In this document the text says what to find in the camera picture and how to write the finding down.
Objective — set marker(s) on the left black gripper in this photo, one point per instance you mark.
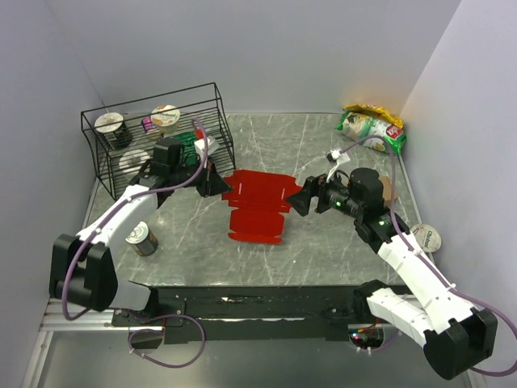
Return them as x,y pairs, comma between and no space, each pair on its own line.
212,183

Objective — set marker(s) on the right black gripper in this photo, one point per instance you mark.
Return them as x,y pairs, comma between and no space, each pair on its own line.
313,187

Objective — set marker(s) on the red paper box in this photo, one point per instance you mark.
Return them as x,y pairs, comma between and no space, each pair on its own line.
259,204

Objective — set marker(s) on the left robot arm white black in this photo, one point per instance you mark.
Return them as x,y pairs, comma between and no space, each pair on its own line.
82,267

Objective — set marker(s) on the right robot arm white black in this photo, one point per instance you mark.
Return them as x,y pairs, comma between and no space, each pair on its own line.
412,262

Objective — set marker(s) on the brown cardboard box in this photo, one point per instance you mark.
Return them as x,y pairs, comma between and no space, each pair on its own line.
389,191

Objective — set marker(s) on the green lidded jar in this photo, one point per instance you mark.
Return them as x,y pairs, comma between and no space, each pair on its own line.
188,156

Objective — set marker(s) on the white yogurt cup orange label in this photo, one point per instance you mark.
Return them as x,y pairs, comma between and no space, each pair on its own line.
166,118

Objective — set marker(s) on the white cup lower shelf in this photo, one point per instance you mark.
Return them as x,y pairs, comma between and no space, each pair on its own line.
131,161

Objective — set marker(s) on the green chips bag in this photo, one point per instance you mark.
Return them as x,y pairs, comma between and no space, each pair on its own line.
357,126

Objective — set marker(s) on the small purple white cup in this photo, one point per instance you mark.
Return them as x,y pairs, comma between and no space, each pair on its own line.
147,124

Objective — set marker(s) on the metal tin can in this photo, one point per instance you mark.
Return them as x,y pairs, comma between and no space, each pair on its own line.
142,240

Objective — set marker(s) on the yellow chips bag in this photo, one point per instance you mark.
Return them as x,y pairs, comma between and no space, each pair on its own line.
375,111

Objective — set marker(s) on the foil lid dark cup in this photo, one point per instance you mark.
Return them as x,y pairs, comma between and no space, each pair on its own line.
113,130

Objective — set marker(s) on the black wire rack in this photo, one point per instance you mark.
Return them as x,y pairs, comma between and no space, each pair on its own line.
203,102

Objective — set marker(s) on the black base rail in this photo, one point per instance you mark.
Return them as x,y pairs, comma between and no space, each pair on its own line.
255,313

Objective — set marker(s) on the aluminium frame rail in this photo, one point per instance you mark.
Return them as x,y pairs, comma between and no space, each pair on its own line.
371,338

